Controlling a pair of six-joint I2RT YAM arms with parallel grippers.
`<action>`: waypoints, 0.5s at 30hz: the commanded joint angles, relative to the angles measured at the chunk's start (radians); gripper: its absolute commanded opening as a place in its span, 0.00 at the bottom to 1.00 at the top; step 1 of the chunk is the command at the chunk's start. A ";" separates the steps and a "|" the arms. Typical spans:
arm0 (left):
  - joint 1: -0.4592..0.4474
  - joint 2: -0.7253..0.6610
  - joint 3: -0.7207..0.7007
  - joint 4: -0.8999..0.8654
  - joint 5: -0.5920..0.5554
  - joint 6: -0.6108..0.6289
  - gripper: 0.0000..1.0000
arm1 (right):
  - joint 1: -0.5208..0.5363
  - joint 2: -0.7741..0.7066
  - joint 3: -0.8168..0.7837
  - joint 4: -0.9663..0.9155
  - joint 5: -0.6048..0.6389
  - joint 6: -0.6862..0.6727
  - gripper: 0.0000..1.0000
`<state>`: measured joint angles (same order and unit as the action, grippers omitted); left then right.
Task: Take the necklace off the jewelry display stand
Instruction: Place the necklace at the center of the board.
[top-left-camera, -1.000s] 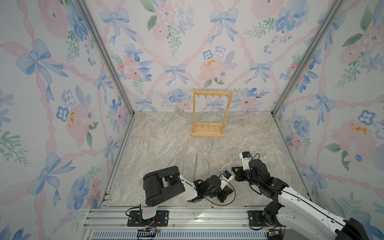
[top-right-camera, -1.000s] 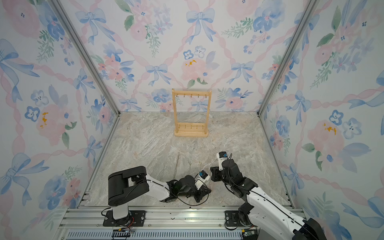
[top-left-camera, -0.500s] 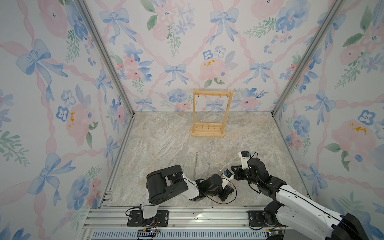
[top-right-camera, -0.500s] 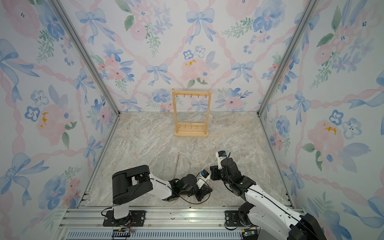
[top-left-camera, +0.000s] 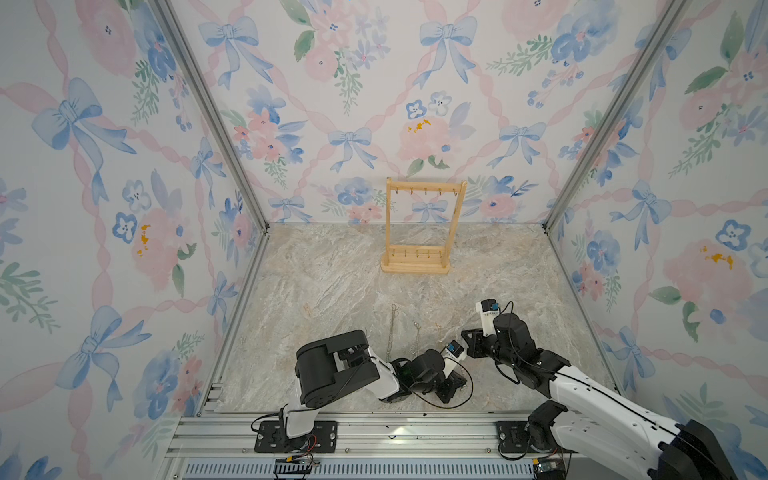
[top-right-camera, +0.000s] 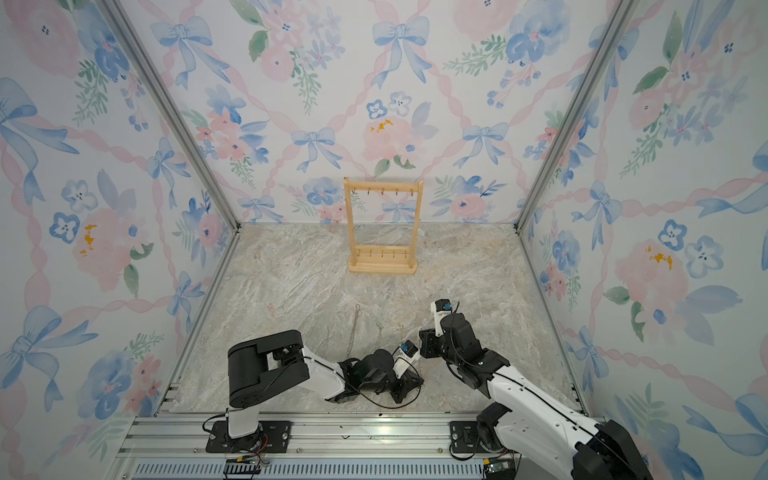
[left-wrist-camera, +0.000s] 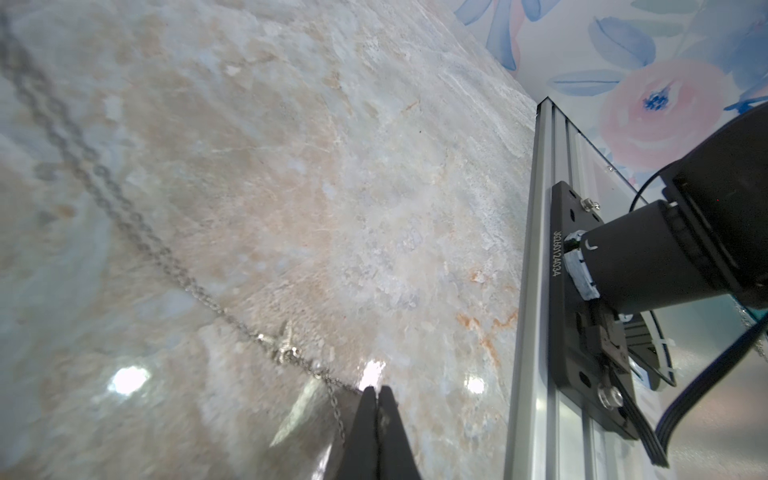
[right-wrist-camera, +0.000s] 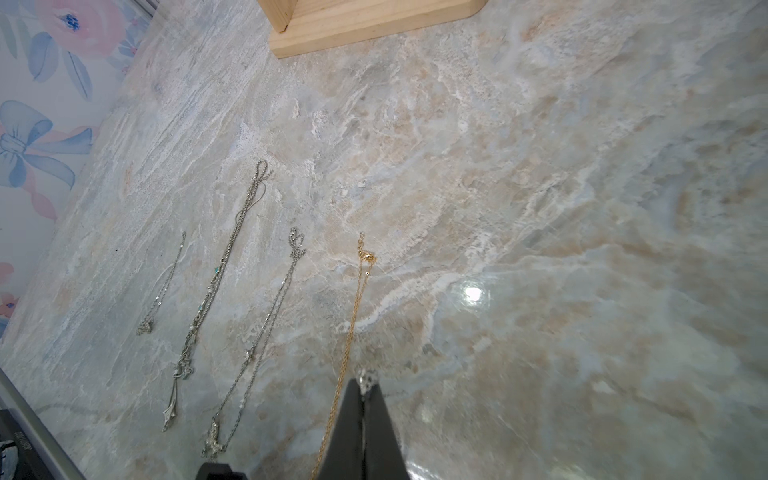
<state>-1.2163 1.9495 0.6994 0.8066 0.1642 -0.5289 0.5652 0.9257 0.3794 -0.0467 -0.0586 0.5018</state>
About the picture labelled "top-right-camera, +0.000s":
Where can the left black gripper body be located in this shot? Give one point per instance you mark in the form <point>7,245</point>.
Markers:
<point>397,386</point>

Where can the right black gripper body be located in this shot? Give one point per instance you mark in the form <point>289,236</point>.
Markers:
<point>433,345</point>

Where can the wooden jewelry display stand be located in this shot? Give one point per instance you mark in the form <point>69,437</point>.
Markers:
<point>389,245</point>

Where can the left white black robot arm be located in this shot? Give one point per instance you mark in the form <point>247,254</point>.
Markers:
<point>263,368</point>

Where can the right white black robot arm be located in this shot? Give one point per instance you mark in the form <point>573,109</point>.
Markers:
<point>523,418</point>

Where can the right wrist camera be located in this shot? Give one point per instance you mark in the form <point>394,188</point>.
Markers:
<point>440,309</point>

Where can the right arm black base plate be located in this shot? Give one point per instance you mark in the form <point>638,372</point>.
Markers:
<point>465,439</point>

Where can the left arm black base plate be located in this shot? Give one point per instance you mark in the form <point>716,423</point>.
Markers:
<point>270,437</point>

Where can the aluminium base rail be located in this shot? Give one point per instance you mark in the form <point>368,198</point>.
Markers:
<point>318,445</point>

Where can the right aluminium corner post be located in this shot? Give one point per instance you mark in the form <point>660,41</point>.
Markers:
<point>615,28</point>

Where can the aluminium corner post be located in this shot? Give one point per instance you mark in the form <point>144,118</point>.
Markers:
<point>615,28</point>
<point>118,20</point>

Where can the left aluminium corner post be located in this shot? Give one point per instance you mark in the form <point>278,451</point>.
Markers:
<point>118,20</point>

